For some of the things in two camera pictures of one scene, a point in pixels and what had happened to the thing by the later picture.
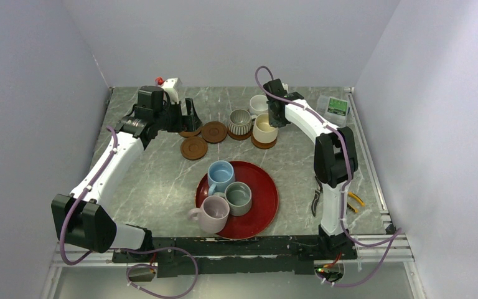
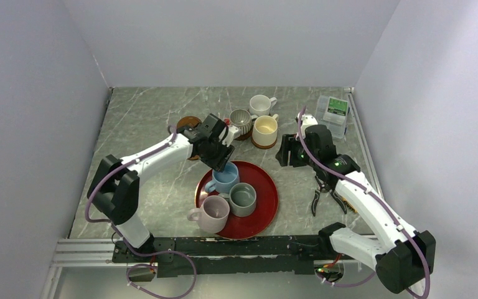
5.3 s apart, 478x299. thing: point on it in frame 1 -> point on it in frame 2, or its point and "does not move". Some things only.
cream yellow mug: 262,132 does not move
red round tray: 264,202 does not move
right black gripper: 274,122 -> 289,142
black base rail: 284,256 does not move
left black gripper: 188,123 -> 219,163
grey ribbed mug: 240,121 does not move
